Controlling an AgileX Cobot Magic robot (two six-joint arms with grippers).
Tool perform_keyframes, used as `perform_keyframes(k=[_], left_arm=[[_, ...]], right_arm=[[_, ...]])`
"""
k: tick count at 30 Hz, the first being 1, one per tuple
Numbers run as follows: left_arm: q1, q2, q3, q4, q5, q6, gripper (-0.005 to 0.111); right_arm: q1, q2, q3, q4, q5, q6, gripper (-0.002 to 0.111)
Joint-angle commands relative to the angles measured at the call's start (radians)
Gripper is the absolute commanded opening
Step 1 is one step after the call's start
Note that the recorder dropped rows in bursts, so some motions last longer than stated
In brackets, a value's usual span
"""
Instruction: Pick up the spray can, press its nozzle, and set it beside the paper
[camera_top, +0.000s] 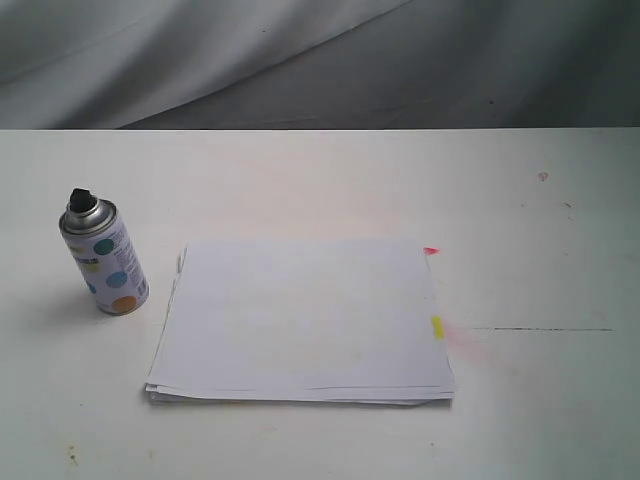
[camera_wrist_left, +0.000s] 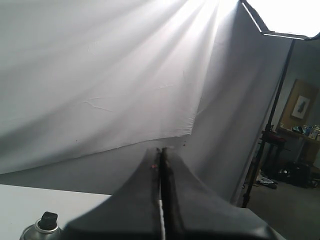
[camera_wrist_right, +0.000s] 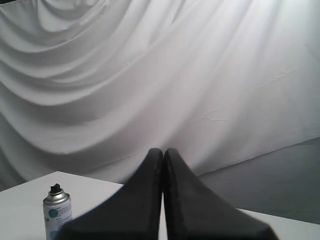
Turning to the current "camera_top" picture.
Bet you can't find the dotted white spray can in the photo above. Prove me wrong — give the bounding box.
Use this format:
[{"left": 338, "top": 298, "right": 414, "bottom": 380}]
[{"left": 58, "top": 188, "right": 149, "bottom": 315}]

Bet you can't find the grey backdrop cloth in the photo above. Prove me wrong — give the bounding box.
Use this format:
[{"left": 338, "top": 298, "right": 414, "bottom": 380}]
[{"left": 1, "top": 1, "right": 639, "bottom": 129}]

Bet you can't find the stack of white paper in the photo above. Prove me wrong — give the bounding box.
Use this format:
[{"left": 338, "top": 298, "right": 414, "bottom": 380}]
[{"left": 145, "top": 238, "right": 455, "bottom": 405}]

